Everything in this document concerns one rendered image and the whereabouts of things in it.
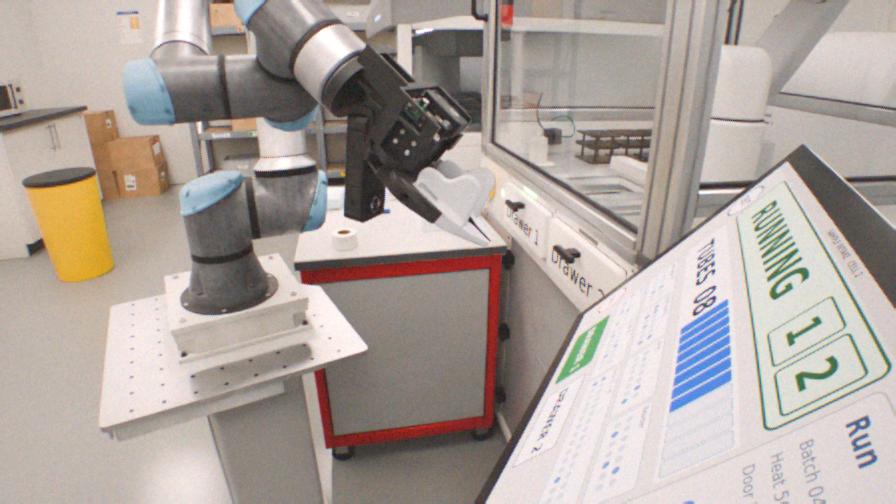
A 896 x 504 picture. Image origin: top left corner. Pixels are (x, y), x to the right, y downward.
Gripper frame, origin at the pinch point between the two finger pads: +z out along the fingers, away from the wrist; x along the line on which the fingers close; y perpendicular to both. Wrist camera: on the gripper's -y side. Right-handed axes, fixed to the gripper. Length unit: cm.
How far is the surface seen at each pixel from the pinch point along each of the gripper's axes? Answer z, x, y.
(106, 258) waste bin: -168, 99, -270
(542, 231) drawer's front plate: 5, 62, -23
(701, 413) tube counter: 15.0, -19.9, 14.6
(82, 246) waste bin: -175, 86, -258
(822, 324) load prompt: 15.0, -18.1, 21.0
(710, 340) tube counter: 15.0, -13.2, 15.0
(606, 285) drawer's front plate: 19.3, 38.5, -10.4
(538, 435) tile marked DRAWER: 14.9, -12.6, -0.3
